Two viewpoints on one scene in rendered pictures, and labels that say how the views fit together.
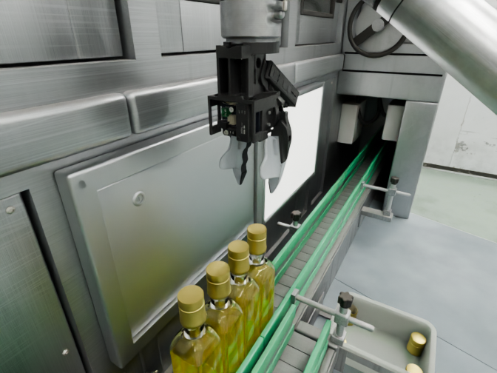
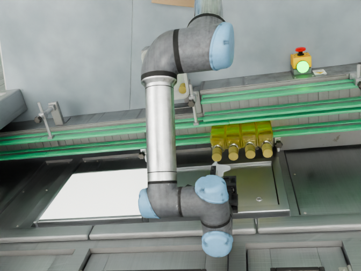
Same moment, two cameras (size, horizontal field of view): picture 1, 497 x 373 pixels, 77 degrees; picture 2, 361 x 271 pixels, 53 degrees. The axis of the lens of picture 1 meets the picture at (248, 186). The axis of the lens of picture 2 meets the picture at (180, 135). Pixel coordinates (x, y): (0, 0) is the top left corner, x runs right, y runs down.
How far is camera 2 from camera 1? 95 cm
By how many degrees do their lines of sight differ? 43
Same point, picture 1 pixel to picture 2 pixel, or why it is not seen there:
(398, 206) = (17, 101)
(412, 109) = not seen: outside the picture
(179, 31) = (208, 257)
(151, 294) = (258, 170)
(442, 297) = (96, 46)
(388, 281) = (107, 79)
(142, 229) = (259, 190)
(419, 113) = not seen: outside the picture
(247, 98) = (231, 190)
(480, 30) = (172, 136)
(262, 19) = not seen: hidden behind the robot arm
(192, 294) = (267, 152)
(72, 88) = (278, 236)
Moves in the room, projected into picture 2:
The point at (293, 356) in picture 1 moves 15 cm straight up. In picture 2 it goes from (215, 105) to (214, 120)
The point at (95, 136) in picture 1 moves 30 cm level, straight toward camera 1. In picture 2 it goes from (275, 219) to (330, 142)
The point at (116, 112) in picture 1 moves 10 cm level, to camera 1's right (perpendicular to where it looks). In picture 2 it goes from (264, 224) to (245, 202)
